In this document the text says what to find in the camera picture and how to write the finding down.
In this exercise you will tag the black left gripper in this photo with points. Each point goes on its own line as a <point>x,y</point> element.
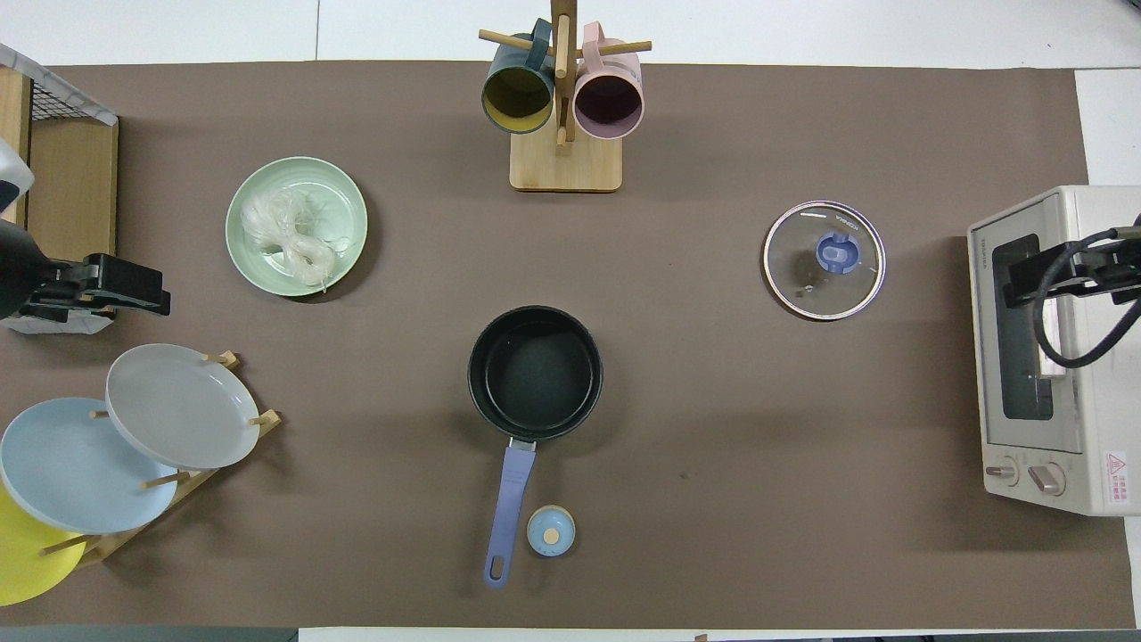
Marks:
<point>107,281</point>

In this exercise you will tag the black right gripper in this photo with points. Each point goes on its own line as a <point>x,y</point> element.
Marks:
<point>1096,272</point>

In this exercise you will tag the white vermicelli bundle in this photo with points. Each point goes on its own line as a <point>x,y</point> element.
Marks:
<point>285,227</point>

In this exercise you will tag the glass lid with blue knob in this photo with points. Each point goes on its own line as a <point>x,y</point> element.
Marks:
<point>802,285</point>

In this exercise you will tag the grey plate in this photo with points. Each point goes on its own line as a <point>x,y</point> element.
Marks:
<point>178,406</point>

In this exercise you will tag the wooden plate rack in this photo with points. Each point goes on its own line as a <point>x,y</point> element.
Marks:
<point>168,480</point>

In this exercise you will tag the light blue plate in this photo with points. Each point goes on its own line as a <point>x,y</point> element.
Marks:
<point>62,473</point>

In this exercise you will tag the pale green plate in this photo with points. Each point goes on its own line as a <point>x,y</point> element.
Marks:
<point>339,192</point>

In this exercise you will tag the yellow plate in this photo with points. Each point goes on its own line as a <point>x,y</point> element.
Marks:
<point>27,562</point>

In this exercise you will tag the grey patterned cloth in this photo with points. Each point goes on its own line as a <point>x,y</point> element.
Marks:
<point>53,329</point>

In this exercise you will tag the beige toaster oven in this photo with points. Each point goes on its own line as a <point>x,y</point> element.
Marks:
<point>1070,428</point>

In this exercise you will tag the brown table mat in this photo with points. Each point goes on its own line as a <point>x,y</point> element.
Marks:
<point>713,446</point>

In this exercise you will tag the dark teal mug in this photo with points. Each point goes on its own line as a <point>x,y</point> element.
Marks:
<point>517,94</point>

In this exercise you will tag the wooden mug tree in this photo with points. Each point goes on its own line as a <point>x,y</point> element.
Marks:
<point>566,169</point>

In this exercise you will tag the pink mug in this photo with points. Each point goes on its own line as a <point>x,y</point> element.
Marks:
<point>608,102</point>

